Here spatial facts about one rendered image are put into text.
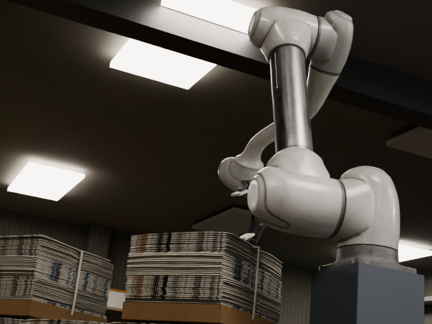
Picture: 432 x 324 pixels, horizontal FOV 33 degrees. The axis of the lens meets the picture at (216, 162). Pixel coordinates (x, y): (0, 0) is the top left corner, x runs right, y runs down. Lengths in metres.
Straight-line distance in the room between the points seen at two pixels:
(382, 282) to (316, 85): 0.75
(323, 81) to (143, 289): 0.87
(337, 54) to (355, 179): 0.51
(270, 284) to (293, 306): 9.58
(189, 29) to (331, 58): 2.14
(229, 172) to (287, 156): 0.67
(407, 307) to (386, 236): 0.18
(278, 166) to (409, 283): 0.43
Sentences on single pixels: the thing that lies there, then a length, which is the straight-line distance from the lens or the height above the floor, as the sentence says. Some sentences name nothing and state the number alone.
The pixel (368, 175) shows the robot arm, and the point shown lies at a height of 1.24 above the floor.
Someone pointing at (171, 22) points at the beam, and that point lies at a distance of 4.26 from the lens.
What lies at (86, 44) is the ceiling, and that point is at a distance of 5.07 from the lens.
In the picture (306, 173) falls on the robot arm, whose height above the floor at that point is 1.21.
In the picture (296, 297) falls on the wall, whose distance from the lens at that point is 11.65.
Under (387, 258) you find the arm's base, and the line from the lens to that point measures 1.82.
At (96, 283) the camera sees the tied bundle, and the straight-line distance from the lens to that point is 2.35.
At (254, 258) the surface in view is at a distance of 1.95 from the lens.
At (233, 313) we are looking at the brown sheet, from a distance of 1.81.
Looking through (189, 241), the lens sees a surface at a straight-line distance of 1.84.
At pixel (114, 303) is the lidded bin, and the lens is 9.74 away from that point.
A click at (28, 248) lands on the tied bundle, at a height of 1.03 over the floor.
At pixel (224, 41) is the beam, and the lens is 4.36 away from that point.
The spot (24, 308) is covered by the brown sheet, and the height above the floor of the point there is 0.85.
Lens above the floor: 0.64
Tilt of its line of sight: 19 degrees up
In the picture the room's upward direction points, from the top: 6 degrees clockwise
